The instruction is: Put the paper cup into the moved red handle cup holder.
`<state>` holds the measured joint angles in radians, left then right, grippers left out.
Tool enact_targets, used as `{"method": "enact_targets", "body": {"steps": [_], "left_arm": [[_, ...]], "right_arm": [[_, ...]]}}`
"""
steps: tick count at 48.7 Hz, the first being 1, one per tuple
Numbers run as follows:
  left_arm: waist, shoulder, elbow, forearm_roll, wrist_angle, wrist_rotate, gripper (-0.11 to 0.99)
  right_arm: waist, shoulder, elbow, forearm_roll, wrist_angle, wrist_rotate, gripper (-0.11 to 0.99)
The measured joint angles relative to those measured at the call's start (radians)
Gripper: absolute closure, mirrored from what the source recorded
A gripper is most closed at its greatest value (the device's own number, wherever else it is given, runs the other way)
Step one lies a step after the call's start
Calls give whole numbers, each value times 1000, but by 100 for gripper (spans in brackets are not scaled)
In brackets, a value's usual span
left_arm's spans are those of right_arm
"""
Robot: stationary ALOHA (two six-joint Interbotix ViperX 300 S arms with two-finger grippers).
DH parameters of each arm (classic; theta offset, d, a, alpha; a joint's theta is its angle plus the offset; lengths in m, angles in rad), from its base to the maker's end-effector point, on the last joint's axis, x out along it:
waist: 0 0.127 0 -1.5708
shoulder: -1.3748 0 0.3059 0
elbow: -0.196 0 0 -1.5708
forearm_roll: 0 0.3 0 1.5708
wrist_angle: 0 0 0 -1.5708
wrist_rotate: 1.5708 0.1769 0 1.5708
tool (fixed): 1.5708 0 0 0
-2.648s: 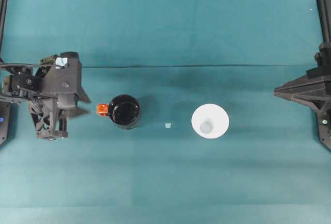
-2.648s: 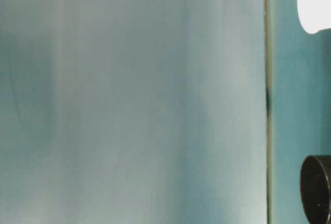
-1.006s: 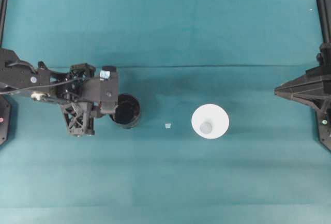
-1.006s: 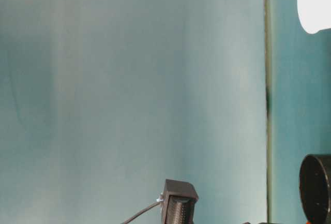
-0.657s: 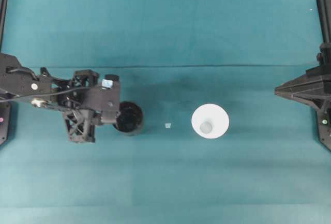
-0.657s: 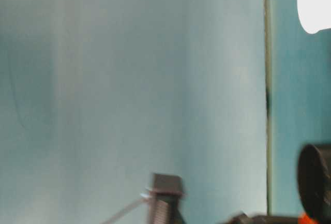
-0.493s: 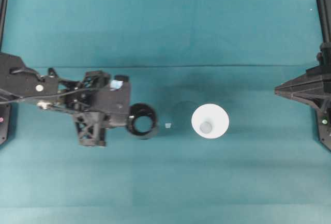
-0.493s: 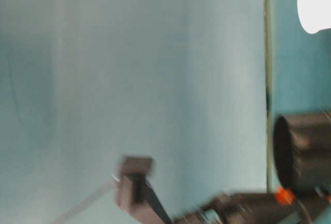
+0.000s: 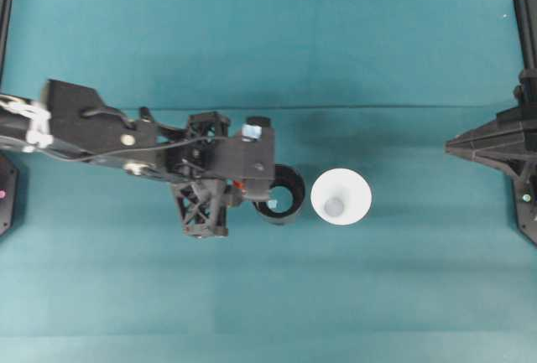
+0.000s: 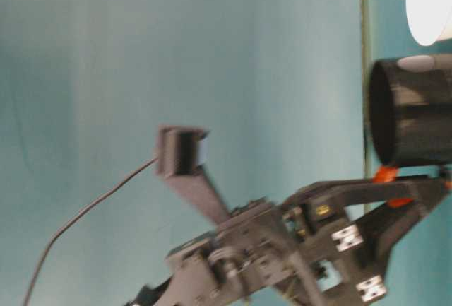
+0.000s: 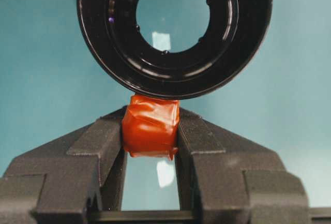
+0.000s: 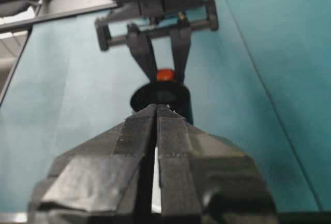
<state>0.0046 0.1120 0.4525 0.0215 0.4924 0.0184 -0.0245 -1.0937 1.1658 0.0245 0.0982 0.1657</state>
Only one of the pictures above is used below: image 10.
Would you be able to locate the white paper cup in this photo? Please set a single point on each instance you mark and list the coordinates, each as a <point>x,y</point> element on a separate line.
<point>427,5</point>

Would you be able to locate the blue-green table cloth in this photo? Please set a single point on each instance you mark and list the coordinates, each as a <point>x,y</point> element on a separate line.
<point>388,19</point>

